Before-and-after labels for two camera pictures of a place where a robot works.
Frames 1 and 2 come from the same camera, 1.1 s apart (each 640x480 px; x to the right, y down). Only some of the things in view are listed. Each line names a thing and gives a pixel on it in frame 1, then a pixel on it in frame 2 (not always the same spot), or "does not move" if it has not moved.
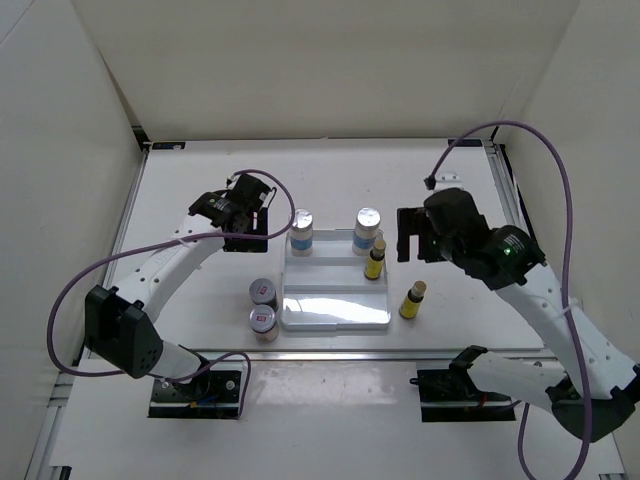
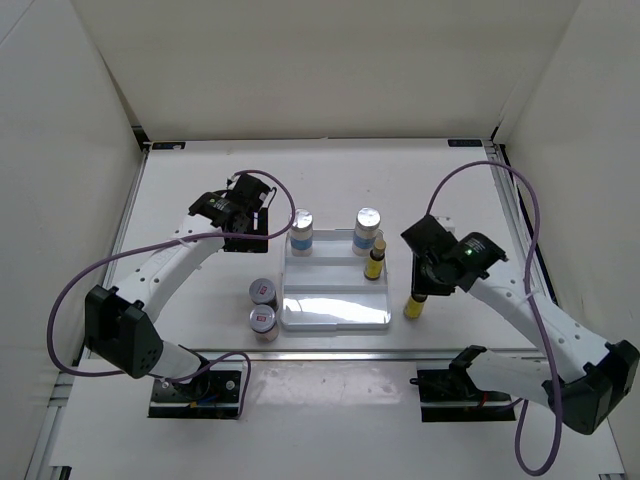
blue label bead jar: (301, 233) does not move
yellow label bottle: (410, 306) does not move
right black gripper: (412, 222) to (417, 282)
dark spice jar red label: (262, 291) does not move
